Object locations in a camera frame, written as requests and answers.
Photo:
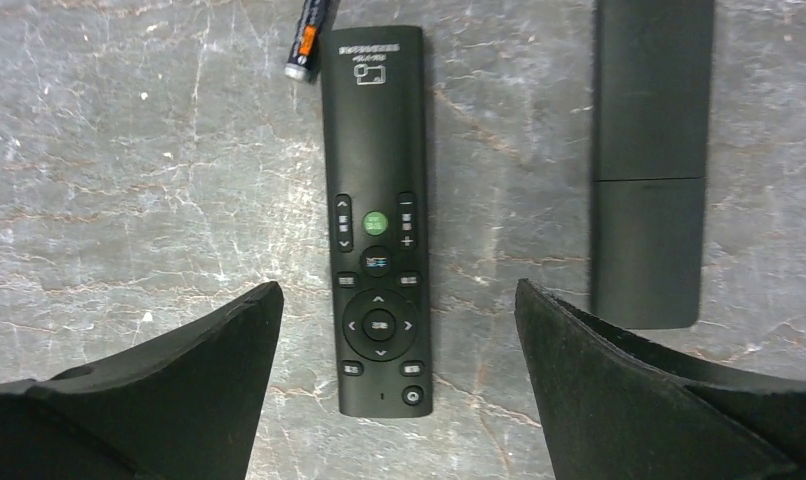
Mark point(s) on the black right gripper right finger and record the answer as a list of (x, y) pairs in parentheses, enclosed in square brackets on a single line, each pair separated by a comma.
[(615, 405)]

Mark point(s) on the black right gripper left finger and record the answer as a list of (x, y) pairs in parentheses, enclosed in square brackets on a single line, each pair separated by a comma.
[(182, 405)]

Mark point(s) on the black orange AAA battery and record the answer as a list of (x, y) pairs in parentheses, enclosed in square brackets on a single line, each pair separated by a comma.
[(300, 60)]

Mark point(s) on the black remote with buttons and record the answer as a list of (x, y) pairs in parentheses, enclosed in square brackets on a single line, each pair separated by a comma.
[(374, 100)]

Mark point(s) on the black remote face down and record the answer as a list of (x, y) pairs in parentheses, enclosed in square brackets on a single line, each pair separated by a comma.
[(651, 106)]

